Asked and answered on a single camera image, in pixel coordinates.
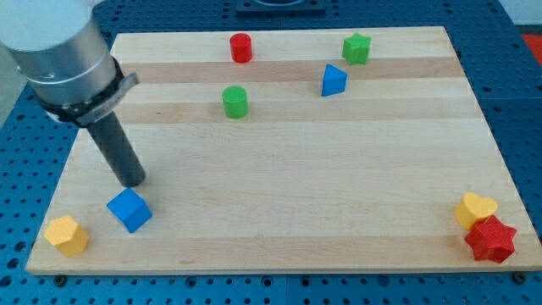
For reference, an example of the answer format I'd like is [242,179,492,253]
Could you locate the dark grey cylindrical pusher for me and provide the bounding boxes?
[87,112,146,187]

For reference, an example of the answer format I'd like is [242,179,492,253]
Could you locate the blue cube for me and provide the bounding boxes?
[107,188,152,233]

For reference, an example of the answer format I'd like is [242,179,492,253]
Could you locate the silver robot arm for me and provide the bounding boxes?
[1,0,146,187]

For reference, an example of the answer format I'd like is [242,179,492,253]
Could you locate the yellow hexagonal block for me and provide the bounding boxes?
[44,215,90,258]

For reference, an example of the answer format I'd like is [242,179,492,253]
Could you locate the green cylinder block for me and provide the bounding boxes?
[222,86,249,119]

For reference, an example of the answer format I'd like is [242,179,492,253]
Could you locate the red cylinder block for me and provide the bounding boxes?
[230,33,252,64]

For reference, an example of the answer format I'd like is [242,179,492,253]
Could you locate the blue triangular block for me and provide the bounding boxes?
[321,64,348,97]

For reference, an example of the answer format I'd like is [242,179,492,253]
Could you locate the green star block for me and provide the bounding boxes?
[342,33,372,65]

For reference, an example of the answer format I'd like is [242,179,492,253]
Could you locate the wooden board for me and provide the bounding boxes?
[26,26,541,275]

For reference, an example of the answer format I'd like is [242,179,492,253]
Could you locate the yellow heart block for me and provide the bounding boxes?
[453,192,498,230]

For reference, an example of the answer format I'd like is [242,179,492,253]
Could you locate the red star block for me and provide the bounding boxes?
[464,215,517,263]

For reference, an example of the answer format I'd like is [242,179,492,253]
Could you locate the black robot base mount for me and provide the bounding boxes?
[233,0,326,14]

